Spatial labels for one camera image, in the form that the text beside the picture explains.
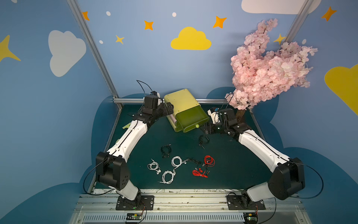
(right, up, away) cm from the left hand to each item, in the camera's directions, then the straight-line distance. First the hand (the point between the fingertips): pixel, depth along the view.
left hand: (167, 105), depth 83 cm
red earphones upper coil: (+27, -36, +5) cm, 45 cm away
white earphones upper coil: (+4, -37, +5) cm, 38 cm away
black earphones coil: (-2, -30, +12) cm, 33 cm away
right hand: (+24, -12, 0) cm, 26 cm away
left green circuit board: (-16, -59, -12) cm, 63 cm away
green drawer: (+15, -8, +7) cm, 18 cm away
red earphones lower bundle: (+20, -42, +1) cm, 46 cm away
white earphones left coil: (-7, -40, +3) cm, 40 cm away
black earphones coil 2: (+23, -25, +15) cm, 37 cm away
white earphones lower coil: (-2, -44, -1) cm, 44 cm away
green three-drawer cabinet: (+9, +5, +13) cm, 17 cm away
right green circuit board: (+46, -61, -10) cm, 77 cm away
